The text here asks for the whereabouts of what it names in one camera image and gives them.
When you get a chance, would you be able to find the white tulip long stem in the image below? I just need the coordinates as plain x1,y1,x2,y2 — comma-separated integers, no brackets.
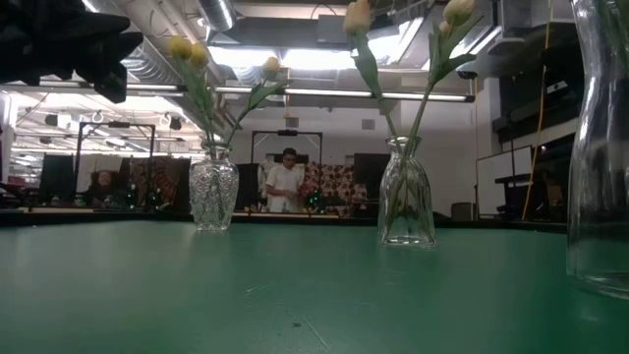
189,42,220,148

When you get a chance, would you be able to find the yellow artificial tulip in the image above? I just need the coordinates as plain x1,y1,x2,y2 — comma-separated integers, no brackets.
168,34,217,148
223,55,295,148

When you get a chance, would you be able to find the black panel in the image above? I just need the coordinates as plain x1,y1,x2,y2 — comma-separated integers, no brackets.
39,153,76,207

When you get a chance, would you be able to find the long silver air duct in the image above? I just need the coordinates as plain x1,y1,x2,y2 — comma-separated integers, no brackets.
81,0,232,134

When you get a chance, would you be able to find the tall smooth glass vase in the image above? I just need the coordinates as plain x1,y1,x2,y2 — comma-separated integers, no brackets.
565,0,629,300

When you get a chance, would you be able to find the orange hanging cable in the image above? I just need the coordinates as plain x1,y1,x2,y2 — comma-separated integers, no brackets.
521,0,554,220

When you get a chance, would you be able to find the whiteboard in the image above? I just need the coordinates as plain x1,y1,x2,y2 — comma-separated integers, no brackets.
475,145,535,217

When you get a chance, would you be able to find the red floral backdrop cloth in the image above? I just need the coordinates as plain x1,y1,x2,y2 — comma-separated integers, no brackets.
304,161,370,217

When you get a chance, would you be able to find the cut-pattern clear glass vase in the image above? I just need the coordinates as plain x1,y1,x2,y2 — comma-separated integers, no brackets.
189,142,241,231

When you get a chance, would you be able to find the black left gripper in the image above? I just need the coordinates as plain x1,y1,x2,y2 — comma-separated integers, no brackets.
0,0,144,104

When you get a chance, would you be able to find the long ceiling light bar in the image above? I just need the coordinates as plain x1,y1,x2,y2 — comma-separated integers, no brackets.
0,78,477,103

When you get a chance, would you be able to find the person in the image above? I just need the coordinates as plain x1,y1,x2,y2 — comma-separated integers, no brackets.
264,147,309,213
83,169,122,207

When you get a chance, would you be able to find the ribbed bell-shaped glass vase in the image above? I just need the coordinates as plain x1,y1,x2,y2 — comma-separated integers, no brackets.
376,136,437,248

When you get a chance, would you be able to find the gray bin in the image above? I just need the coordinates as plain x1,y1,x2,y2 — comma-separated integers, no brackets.
450,201,476,221

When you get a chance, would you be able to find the dark patterned backdrop cloth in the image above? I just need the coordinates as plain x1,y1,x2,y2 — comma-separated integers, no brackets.
128,155,192,217

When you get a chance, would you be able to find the green table mat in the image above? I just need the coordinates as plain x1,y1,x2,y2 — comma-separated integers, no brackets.
0,220,629,354

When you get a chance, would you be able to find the short silver air duct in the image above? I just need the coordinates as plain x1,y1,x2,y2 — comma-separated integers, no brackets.
196,0,238,31

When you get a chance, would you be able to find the black monitor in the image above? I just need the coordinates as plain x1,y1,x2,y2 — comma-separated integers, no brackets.
352,150,385,188

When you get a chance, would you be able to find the black metal rig frame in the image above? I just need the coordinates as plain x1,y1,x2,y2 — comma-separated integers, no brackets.
76,121,157,210
250,129,324,217

